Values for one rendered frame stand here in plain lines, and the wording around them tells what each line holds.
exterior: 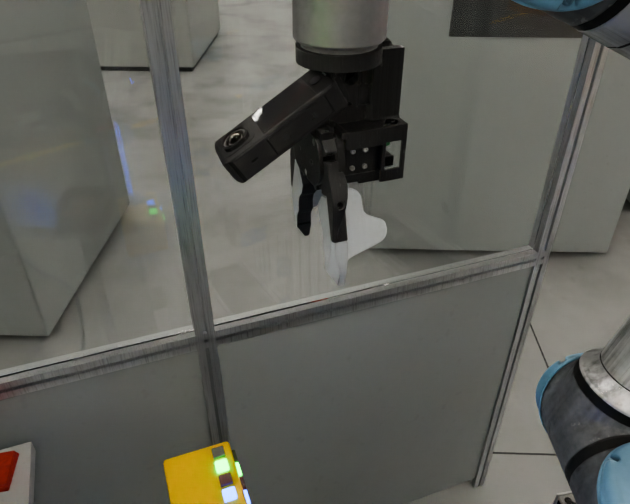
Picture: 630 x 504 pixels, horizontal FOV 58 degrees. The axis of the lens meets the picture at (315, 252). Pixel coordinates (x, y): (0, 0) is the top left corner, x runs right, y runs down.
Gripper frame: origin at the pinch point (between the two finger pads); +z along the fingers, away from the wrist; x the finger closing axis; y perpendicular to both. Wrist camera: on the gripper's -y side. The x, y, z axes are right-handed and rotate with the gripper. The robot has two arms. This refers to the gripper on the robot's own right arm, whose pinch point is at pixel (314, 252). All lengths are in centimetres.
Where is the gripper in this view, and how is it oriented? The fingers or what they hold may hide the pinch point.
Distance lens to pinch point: 56.5
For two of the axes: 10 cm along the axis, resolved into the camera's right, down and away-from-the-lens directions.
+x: -3.5, -5.3, 7.7
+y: 9.4, -2.0, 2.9
